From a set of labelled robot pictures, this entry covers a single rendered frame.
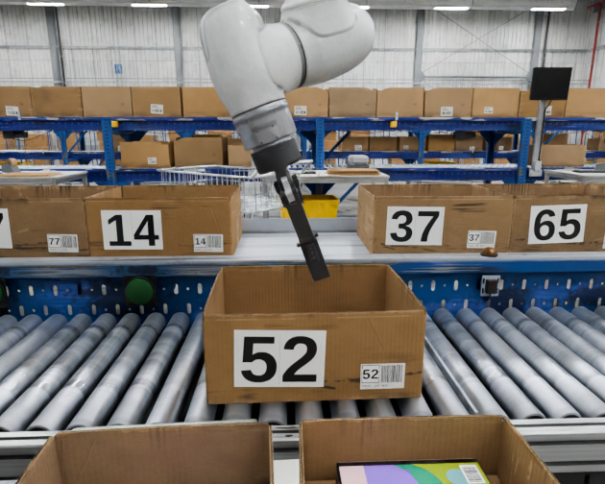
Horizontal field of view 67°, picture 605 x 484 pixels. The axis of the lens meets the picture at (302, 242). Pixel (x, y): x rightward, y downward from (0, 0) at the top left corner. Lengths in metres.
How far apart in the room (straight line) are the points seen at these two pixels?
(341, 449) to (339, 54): 0.59
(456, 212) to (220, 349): 0.79
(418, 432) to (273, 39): 0.59
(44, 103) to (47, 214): 5.05
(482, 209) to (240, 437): 0.95
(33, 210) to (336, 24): 0.96
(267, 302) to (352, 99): 4.87
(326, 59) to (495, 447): 0.62
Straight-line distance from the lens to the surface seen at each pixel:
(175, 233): 1.30
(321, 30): 0.76
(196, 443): 0.68
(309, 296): 1.10
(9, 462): 0.93
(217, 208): 1.27
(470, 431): 0.71
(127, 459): 0.71
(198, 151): 5.61
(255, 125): 0.71
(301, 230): 0.72
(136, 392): 0.96
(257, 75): 0.70
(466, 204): 1.35
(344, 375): 0.86
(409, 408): 0.89
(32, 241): 1.45
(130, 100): 6.06
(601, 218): 1.54
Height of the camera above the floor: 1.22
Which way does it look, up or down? 14 degrees down
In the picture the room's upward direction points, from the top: straight up
